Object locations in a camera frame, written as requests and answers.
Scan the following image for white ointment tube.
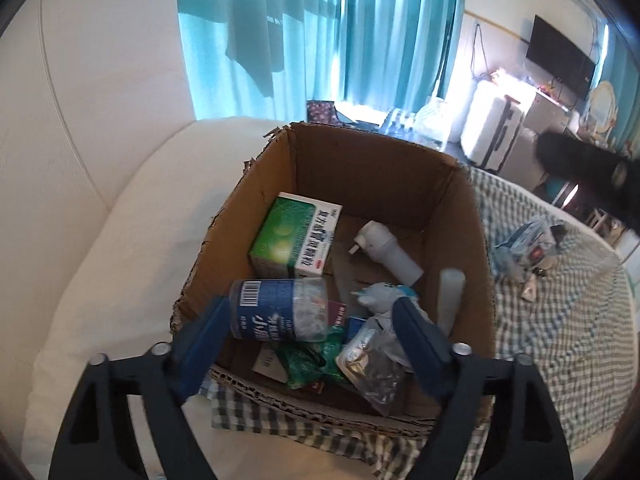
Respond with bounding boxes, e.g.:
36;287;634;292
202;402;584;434
521;274;537;304

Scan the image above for clear floss pick jar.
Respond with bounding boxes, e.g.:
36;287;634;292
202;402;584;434
229;278;329;342

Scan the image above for brown cardboard box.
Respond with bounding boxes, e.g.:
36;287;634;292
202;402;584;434
169;120;497;436

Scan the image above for teal window curtain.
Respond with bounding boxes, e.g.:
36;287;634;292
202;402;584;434
177;0;464;122

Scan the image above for patterned plastic snack bag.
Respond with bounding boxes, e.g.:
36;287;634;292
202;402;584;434
495;216;567;283

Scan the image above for oval vanity mirror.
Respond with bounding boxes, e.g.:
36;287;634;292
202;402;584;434
589;80;617;133

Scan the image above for white slim tube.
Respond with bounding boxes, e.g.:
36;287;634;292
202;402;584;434
437;268;466;336

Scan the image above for black wall television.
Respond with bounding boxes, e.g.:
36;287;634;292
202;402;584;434
526;15;596;100

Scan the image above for green checkered tablecloth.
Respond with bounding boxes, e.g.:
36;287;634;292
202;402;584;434
201;169;638;479

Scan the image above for green foil sachet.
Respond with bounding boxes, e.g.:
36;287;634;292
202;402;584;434
276;338;346;390

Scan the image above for teal side curtain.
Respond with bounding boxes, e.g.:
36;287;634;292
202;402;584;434
601;25;639;152

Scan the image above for white pump bottle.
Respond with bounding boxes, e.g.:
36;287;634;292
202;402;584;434
349;221;424;286

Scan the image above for green 999 medicine box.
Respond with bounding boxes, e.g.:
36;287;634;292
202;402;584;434
248;192;342;278

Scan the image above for silver blister pill pack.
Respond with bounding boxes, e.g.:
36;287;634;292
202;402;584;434
335;316;406;416

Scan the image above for white suitcase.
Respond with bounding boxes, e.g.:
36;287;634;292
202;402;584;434
460;87;523;172

